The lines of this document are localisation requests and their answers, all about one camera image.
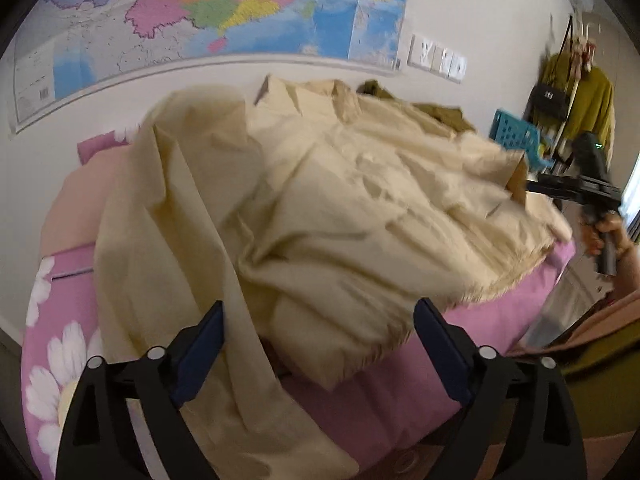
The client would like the blue plastic basket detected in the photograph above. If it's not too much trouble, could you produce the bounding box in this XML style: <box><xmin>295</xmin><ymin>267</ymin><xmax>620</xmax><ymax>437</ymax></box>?
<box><xmin>487</xmin><ymin>109</ymin><xmax>554</xmax><ymax>171</ymax></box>

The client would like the person's torso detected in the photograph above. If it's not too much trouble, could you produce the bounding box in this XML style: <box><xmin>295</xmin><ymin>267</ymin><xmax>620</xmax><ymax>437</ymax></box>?
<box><xmin>520</xmin><ymin>290</ymin><xmax>640</xmax><ymax>480</ymax></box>

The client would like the peach pink pillow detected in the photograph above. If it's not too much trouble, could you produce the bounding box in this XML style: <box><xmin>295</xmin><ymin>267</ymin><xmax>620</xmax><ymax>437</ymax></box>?
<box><xmin>42</xmin><ymin>147</ymin><xmax>137</xmax><ymax>257</ymax></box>

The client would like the person's right forearm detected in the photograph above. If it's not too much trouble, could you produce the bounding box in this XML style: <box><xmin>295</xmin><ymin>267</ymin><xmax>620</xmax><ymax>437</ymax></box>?
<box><xmin>607</xmin><ymin>232</ymin><xmax>640</xmax><ymax>307</ymax></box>

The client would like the colourful wall map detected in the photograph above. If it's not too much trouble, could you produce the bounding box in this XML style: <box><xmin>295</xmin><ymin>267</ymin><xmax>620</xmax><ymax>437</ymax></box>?
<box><xmin>9</xmin><ymin>0</ymin><xmax>414</xmax><ymax>136</ymax></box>

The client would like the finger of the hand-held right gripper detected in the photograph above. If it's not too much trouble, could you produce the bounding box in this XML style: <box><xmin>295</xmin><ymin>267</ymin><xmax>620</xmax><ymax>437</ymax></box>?
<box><xmin>525</xmin><ymin>176</ymin><xmax>567</xmax><ymax>199</ymax></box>

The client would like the cream large garment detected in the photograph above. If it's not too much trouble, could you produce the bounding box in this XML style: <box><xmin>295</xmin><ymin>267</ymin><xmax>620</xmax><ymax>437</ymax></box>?
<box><xmin>94</xmin><ymin>76</ymin><xmax>575</xmax><ymax>480</ymax></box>

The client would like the black shoulder bag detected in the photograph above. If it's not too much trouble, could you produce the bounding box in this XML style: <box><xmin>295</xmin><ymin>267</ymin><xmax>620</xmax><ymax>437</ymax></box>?
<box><xmin>527</xmin><ymin>15</ymin><xmax>572</xmax><ymax>122</ymax></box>

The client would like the hanging olive sweater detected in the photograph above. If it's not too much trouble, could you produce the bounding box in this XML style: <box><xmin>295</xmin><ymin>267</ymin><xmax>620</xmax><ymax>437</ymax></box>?
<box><xmin>542</xmin><ymin>52</ymin><xmax>615</xmax><ymax>147</ymax></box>

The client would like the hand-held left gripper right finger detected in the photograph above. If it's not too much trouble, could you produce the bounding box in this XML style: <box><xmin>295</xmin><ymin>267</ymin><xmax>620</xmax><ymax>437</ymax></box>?
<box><xmin>413</xmin><ymin>297</ymin><xmax>589</xmax><ymax>480</ymax></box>

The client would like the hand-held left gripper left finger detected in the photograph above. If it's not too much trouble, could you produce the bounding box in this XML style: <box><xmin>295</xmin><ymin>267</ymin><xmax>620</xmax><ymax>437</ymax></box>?
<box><xmin>55</xmin><ymin>300</ymin><xmax>226</xmax><ymax>480</ymax></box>

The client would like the coat rack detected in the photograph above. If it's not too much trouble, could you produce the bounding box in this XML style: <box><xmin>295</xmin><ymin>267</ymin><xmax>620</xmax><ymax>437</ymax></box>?
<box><xmin>550</xmin><ymin>10</ymin><xmax>603</xmax><ymax>161</ymax></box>

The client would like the olive green garment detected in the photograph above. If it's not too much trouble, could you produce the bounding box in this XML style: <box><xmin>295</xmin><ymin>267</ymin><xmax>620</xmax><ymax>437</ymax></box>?
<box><xmin>356</xmin><ymin>80</ymin><xmax>476</xmax><ymax>139</ymax></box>

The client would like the person's right hand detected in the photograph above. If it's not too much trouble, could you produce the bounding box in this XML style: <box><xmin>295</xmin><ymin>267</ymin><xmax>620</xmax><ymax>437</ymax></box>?
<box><xmin>580</xmin><ymin>211</ymin><xmax>634</xmax><ymax>262</ymax></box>

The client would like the pink floral bed sheet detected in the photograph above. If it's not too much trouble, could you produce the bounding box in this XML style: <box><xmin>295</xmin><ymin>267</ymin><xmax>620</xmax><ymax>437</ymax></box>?
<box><xmin>20</xmin><ymin>127</ymin><xmax>576</xmax><ymax>480</ymax></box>

